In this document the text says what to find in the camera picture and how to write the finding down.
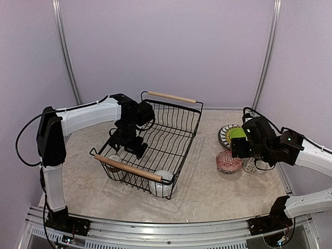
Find brown white small cup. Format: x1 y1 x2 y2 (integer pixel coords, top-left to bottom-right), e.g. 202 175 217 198
106 154 123 181

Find green plate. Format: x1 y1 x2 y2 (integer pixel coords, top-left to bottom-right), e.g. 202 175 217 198
229 127 246 140

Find aluminium front rail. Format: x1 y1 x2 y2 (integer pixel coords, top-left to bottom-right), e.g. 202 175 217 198
24 204 320 249

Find right aluminium corner post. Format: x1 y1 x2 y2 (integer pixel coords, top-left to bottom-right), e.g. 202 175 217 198
252 0 282 110

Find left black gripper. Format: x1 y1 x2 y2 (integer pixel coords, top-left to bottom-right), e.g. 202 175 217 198
109 120 148 159

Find white calligraphy cup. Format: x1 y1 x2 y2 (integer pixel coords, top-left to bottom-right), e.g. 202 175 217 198
242 157 257 173

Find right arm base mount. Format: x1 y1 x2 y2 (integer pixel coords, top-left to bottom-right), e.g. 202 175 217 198
247 207 293 236

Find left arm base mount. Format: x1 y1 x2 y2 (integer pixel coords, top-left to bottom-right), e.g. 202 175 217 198
46 207 91 237

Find woven bamboo tray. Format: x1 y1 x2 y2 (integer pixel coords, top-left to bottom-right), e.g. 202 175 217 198
226 127 235 145

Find aluminium corner post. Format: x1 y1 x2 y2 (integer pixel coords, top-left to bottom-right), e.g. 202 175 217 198
252 0 282 110
51 0 82 105

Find left aluminium corner post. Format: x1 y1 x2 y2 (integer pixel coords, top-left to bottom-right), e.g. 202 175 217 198
51 0 82 105

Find white ceramic bowl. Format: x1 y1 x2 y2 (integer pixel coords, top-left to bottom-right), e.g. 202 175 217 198
148 170 177 198

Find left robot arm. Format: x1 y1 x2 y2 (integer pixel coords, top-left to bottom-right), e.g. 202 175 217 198
36 93 155 231

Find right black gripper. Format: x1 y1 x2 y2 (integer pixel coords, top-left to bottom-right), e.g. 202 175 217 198
231 136 273 162

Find white blue-striped plate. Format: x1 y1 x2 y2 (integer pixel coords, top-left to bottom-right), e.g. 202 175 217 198
217 124 245 150

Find blue white patterned bowl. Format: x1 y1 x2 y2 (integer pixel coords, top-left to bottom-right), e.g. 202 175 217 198
216 150 242 174

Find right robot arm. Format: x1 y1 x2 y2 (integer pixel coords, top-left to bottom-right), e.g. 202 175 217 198
231 113 331 230

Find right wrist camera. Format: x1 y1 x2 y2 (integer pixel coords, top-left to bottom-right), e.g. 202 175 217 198
242 107 256 124

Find black wire dish rack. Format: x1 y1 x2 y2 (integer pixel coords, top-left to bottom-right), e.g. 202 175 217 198
90 91 203 194

